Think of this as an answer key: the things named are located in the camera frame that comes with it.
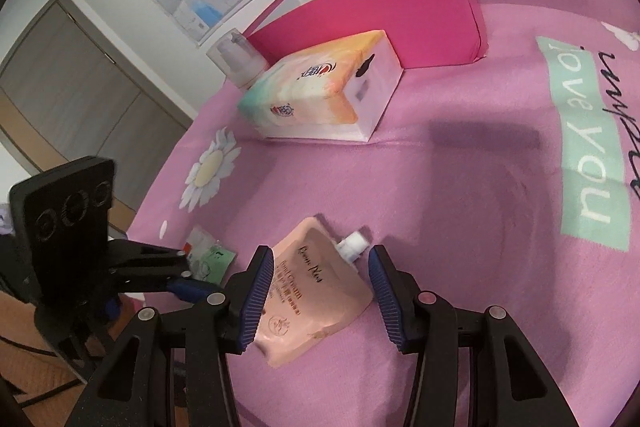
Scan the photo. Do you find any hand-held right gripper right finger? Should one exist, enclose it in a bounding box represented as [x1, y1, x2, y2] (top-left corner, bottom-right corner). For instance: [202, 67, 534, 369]
[367, 245, 577, 427]

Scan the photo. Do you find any orange tissue pack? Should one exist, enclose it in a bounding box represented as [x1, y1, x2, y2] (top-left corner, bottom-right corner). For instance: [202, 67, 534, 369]
[236, 29, 405, 144]

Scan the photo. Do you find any pink cream pouch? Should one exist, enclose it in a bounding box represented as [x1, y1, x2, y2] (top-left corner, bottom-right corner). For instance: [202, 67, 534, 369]
[252, 216, 376, 369]

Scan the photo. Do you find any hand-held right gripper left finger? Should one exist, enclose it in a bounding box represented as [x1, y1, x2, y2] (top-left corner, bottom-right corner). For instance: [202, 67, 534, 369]
[65, 246, 279, 427]

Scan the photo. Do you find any pink printed blanket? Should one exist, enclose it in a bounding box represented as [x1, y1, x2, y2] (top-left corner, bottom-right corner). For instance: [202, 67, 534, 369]
[125, 0, 640, 427]

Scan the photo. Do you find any black cable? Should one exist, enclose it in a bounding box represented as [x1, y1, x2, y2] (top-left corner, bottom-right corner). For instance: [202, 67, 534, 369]
[0, 334, 88, 385]

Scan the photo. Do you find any grey wardrobe door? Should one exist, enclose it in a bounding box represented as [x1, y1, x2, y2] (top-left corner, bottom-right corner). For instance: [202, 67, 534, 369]
[0, 0, 194, 214]

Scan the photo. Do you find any small green packet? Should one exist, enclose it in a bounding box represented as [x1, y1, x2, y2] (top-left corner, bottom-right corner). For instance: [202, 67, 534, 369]
[182, 227, 237, 286]

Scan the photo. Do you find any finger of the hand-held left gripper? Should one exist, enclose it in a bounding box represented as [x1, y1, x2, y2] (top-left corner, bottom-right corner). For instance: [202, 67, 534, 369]
[106, 239, 192, 279]
[112, 274, 227, 306]

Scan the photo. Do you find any clear plastic cup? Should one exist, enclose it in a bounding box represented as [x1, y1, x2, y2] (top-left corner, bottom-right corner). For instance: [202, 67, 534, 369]
[206, 28, 271, 90]

